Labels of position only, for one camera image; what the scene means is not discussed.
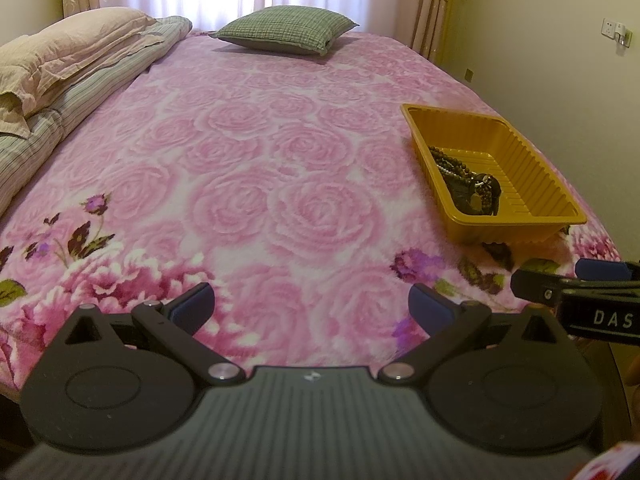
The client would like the yellow plastic tray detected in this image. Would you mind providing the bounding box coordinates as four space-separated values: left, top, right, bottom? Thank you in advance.
401 104 587 244

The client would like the dark wooden bead necklace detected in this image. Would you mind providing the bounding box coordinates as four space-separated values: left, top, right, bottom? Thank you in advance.
427 145 504 217

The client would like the pink rose bedspread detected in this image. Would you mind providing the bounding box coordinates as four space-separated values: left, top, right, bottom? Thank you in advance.
1 34 620 398

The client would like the striped folded quilt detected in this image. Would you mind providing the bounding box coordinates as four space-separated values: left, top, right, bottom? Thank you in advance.
1 16 192 210

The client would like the beige pillow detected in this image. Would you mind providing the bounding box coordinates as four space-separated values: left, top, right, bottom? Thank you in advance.
1 6 163 138

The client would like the green plaid cushion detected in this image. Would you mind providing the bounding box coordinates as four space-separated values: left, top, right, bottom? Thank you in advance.
209 6 358 56

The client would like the white wall socket with plug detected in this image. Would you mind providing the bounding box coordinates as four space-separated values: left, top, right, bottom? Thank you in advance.
601 18 632 49

